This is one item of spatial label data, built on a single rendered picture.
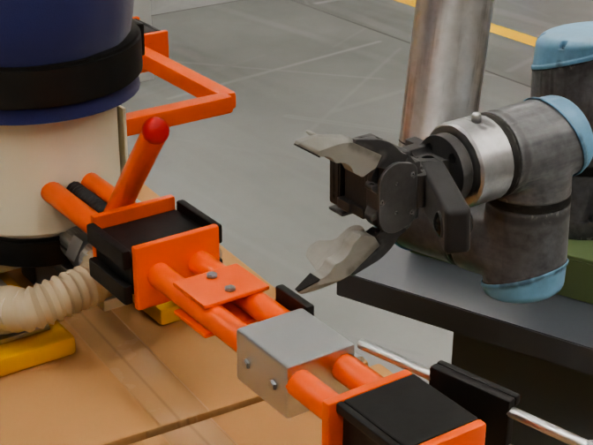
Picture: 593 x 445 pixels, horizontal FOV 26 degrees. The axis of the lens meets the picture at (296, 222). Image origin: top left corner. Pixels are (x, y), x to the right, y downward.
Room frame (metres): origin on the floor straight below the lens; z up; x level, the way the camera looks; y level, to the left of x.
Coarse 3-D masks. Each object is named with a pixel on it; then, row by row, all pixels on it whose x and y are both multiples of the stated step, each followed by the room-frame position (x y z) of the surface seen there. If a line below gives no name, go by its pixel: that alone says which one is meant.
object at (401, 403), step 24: (384, 384) 0.76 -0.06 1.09; (408, 384) 0.76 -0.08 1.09; (336, 408) 0.74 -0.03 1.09; (360, 408) 0.73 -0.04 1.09; (384, 408) 0.73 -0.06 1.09; (408, 408) 0.73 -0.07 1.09; (432, 408) 0.73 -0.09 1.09; (456, 408) 0.73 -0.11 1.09; (336, 432) 0.74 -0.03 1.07; (360, 432) 0.72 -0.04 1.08; (384, 432) 0.70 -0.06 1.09; (408, 432) 0.70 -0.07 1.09; (432, 432) 0.70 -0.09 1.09; (456, 432) 0.70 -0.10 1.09; (480, 432) 0.71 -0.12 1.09
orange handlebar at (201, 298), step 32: (160, 64) 1.52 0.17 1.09; (224, 96) 1.39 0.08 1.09; (128, 128) 1.32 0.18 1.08; (64, 192) 1.12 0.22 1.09; (96, 192) 1.13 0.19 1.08; (192, 256) 0.99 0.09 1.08; (160, 288) 0.95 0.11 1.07; (192, 288) 0.92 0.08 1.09; (224, 288) 0.92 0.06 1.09; (256, 288) 0.92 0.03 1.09; (192, 320) 0.91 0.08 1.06; (224, 320) 0.88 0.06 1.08; (256, 320) 0.91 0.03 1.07; (288, 384) 0.79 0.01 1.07; (320, 384) 0.78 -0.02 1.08; (352, 384) 0.80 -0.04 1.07; (320, 416) 0.76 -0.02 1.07
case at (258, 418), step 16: (384, 368) 1.03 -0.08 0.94; (224, 416) 0.95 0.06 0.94; (240, 416) 0.95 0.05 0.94; (256, 416) 0.95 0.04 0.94; (272, 416) 0.95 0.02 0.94; (304, 416) 0.95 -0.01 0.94; (176, 432) 0.93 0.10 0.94; (192, 432) 0.93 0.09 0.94; (208, 432) 0.93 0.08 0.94; (224, 432) 0.93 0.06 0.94; (240, 432) 0.93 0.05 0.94; (256, 432) 0.93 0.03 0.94; (272, 432) 0.93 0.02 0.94; (288, 432) 0.93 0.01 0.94; (304, 432) 0.93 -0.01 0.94; (320, 432) 0.93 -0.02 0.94
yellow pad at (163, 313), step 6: (132, 294) 1.16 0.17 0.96; (132, 300) 1.16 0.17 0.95; (156, 306) 1.12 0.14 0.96; (162, 306) 1.12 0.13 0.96; (168, 306) 1.12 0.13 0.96; (174, 306) 1.12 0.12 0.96; (150, 312) 1.13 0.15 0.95; (156, 312) 1.12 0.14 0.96; (162, 312) 1.11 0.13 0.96; (168, 312) 1.12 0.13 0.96; (156, 318) 1.12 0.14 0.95; (162, 318) 1.11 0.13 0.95; (168, 318) 1.11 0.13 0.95; (174, 318) 1.12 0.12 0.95; (162, 324) 1.11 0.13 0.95
